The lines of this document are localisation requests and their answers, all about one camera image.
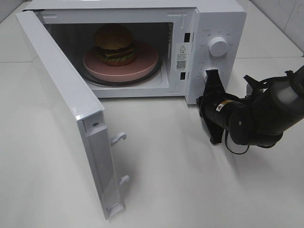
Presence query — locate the white microwave door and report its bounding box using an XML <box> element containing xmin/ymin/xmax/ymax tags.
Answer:
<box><xmin>16</xmin><ymin>11</ymin><xmax>129</xmax><ymax>219</ymax></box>

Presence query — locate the burger with lettuce and cheese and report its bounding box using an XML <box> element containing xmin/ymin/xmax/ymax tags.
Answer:
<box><xmin>94</xmin><ymin>24</ymin><xmax>136</xmax><ymax>67</ymax></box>

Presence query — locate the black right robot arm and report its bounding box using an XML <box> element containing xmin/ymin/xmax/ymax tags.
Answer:
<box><xmin>198</xmin><ymin>67</ymin><xmax>304</xmax><ymax>148</ymax></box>

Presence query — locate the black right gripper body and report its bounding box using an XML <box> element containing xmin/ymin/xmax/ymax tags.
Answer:
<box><xmin>200</xmin><ymin>92</ymin><xmax>252</xmax><ymax>133</ymax></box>

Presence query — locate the pink round plate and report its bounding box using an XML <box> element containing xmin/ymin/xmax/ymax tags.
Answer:
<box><xmin>83</xmin><ymin>40</ymin><xmax>160</xmax><ymax>83</ymax></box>

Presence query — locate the white microwave oven body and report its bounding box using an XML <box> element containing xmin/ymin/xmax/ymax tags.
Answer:
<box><xmin>16</xmin><ymin>0</ymin><xmax>246</xmax><ymax>104</ymax></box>

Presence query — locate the white round knob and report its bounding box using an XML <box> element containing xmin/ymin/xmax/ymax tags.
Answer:
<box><xmin>207</xmin><ymin>36</ymin><xmax>228</xmax><ymax>57</ymax></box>
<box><xmin>202</xmin><ymin>67</ymin><xmax>218</xmax><ymax>82</ymax></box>

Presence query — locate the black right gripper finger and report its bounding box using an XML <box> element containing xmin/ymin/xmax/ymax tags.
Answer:
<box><xmin>203</xmin><ymin>117</ymin><xmax>224</xmax><ymax>145</ymax></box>
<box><xmin>203</xmin><ymin>70</ymin><xmax>225</xmax><ymax>95</ymax></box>

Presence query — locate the white warning label sticker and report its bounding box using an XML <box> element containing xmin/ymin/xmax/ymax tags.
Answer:
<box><xmin>174</xmin><ymin>42</ymin><xmax>191</xmax><ymax>71</ymax></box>

